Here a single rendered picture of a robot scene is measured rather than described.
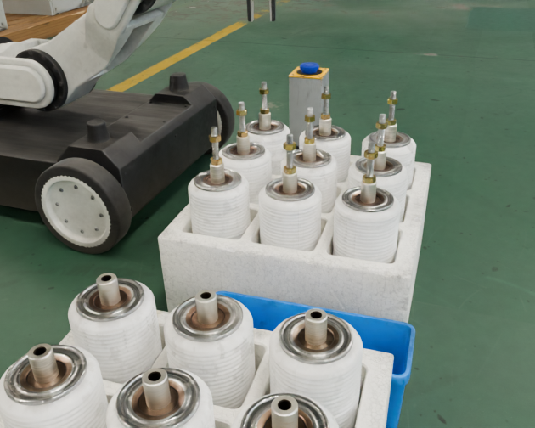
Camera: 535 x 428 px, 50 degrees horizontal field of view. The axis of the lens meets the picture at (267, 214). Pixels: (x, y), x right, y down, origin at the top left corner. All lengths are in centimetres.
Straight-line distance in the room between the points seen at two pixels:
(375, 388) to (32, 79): 102
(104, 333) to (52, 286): 54
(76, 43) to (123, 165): 31
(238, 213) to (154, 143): 43
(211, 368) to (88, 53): 88
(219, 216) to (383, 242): 25
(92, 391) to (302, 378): 20
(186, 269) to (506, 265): 63
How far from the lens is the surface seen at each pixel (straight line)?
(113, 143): 120
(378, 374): 67
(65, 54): 137
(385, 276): 82
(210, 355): 60
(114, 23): 122
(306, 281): 85
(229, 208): 88
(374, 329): 84
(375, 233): 82
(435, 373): 94
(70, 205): 121
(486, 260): 121
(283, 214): 84
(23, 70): 140
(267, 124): 109
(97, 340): 65
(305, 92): 121
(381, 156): 93
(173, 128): 134
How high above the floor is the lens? 65
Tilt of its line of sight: 30 degrees down
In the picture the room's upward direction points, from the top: 2 degrees counter-clockwise
